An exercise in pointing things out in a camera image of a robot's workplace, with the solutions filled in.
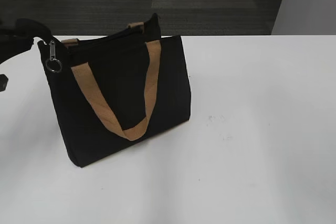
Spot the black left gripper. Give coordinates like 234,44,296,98
0,18,51,63

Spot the silver zipper pull with ring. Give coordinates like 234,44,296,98
45,40,62,73

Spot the black tote bag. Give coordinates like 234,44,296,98
38,14,191,167

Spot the tan rear bag handle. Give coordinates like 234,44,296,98
61,22,145,48

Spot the tan bag handle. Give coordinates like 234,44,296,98
61,22,145,48
71,40,161,141

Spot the tan front bag handle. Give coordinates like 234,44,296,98
71,40,161,141

